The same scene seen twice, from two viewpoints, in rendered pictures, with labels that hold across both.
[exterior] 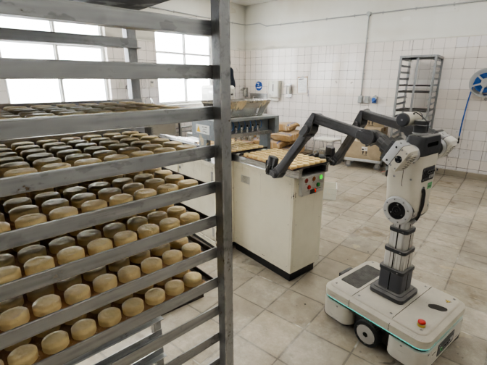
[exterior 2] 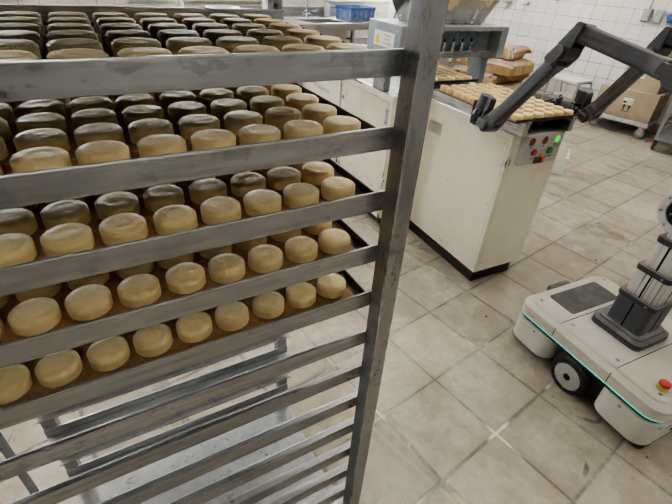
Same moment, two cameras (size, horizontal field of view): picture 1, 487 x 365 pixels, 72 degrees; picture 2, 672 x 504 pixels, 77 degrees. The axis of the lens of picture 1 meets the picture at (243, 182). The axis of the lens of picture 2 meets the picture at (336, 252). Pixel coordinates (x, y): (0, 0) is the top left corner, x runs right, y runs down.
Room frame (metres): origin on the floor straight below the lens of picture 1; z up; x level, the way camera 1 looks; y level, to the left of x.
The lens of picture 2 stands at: (0.25, 0.03, 1.41)
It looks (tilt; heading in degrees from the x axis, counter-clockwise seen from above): 34 degrees down; 11
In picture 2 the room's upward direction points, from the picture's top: 4 degrees clockwise
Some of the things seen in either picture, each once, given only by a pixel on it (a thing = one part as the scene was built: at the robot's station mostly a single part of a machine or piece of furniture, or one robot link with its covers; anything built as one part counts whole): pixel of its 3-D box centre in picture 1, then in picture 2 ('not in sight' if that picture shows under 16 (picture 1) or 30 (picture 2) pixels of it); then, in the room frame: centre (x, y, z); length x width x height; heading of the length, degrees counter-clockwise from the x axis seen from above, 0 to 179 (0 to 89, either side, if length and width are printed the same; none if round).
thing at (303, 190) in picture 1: (311, 184); (539, 148); (2.30, -0.49, 0.77); 0.24 x 0.04 x 0.14; 129
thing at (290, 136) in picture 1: (288, 135); (509, 65); (6.46, -0.86, 0.47); 0.72 x 0.42 x 0.17; 146
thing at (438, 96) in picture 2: (216, 150); (399, 77); (2.97, 0.24, 0.87); 2.01 x 0.03 x 0.07; 39
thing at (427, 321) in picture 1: (390, 293); (622, 330); (1.76, -0.90, 0.24); 0.68 x 0.53 x 0.41; 38
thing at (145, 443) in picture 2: not in sight; (190, 428); (0.90, 0.56, 0.24); 0.64 x 0.03 x 0.03; 132
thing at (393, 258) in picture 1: (395, 276); (639, 309); (1.75, -0.91, 0.36); 0.13 x 0.13 x 0.40; 38
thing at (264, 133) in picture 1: (236, 135); (434, 55); (2.97, 0.06, 1.01); 0.72 x 0.33 x 0.34; 129
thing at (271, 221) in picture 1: (275, 211); (470, 180); (2.58, -0.26, 0.45); 0.70 x 0.34 x 0.90; 39
